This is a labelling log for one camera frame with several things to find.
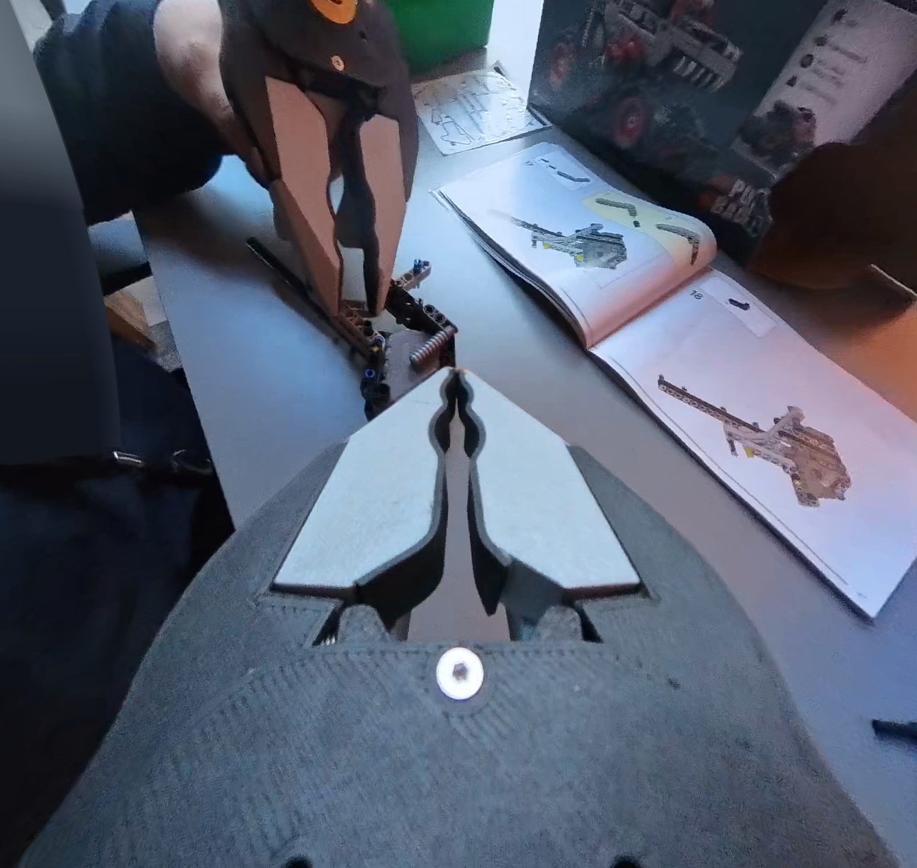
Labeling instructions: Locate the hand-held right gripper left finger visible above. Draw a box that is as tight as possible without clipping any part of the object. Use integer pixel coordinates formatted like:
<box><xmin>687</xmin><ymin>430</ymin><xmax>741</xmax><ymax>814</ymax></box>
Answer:
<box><xmin>274</xmin><ymin>368</ymin><xmax>459</xmax><ymax>631</ymax></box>

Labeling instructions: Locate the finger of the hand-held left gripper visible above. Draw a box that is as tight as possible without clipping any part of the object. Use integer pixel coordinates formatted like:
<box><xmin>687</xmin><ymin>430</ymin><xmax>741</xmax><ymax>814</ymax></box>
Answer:
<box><xmin>337</xmin><ymin>114</ymin><xmax>404</xmax><ymax>316</ymax></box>
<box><xmin>267</xmin><ymin>78</ymin><xmax>346</xmax><ymax>314</ymax></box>

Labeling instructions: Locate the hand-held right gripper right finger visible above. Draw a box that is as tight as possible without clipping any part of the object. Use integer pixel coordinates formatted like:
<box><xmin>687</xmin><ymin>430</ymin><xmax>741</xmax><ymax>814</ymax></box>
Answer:
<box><xmin>457</xmin><ymin>368</ymin><xmax>640</xmax><ymax>617</ymax></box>

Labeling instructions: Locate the grey and black lego assembly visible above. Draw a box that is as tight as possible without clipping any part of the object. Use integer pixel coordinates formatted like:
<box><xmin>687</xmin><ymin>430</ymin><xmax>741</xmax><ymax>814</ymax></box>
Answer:
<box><xmin>247</xmin><ymin>237</ymin><xmax>459</xmax><ymax>419</ymax></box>

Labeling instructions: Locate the person's left forearm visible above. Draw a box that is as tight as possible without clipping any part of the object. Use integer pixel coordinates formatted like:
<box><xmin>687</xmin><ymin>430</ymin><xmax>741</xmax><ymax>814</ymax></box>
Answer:
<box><xmin>32</xmin><ymin>0</ymin><xmax>232</xmax><ymax>225</ymax></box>

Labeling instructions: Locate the open lego instruction booklet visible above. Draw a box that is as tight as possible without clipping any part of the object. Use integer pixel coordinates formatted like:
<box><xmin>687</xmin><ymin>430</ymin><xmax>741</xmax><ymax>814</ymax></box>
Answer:
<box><xmin>430</xmin><ymin>140</ymin><xmax>917</xmax><ymax>620</ymax></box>

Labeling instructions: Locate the dark lego set box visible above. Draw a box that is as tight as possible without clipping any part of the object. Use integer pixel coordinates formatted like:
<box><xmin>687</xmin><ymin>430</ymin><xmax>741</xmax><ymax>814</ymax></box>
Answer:
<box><xmin>529</xmin><ymin>0</ymin><xmax>917</xmax><ymax>267</ymax></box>

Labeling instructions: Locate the person's left hand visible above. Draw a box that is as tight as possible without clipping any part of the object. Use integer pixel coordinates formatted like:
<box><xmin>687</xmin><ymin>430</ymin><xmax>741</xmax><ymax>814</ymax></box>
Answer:
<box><xmin>154</xmin><ymin>0</ymin><xmax>252</xmax><ymax>170</ymax></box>

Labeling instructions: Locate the white sticker sheet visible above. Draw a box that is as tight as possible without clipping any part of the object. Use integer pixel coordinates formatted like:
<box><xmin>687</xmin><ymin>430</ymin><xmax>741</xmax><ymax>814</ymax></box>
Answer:
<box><xmin>411</xmin><ymin>67</ymin><xmax>551</xmax><ymax>157</ymax></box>

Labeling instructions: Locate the green plastic bin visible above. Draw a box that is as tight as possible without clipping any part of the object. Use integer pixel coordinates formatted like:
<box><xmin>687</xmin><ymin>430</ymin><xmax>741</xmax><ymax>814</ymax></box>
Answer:
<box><xmin>120</xmin><ymin>0</ymin><xmax>504</xmax><ymax>72</ymax></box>

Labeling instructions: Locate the person's dark clothing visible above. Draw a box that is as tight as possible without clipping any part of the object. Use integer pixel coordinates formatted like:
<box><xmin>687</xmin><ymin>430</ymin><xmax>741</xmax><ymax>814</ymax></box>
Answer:
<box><xmin>0</xmin><ymin>341</ymin><xmax>236</xmax><ymax>868</ymax></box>

